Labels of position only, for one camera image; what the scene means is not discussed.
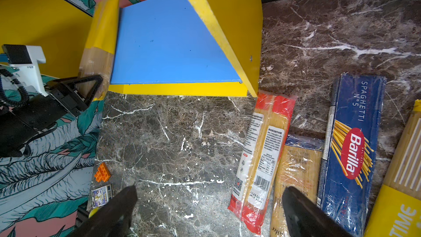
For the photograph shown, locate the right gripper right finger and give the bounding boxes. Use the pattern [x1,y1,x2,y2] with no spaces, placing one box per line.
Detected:
[282,187,351,237]

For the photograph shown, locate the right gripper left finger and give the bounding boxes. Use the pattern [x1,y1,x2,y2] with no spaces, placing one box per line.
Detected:
[69,185,138,237]

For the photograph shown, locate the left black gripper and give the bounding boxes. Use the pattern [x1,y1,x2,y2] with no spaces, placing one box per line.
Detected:
[13,75,103,131]

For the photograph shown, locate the blue yellow crest spaghetti bag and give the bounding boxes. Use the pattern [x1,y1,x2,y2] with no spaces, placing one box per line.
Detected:
[270,135,325,237]

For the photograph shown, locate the red-ended labelled spaghetti bag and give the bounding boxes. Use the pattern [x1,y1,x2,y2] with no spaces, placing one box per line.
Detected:
[228,91,297,235]

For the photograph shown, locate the blue Barilla spaghetti box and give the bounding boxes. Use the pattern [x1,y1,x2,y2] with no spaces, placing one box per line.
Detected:
[316,73,387,237]

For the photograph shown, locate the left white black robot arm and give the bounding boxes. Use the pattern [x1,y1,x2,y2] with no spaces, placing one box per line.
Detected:
[1,69,103,158]

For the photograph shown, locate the yellow shelf pink blue boards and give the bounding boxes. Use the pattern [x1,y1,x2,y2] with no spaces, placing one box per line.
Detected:
[1,0,263,97]

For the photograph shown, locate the yellow green egg toy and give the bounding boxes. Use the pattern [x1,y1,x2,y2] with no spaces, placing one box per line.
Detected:
[88,207,99,218]

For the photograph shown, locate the small colourful card box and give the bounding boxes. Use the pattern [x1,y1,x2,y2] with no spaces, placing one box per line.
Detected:
[91,184,112,208]

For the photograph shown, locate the orange toy brick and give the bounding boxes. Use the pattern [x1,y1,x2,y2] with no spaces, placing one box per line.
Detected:
[94,162,111,183]

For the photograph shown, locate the yellow Pastatime spaghetti bag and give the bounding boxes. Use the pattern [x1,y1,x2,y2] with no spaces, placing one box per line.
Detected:
[364,100,421,237]

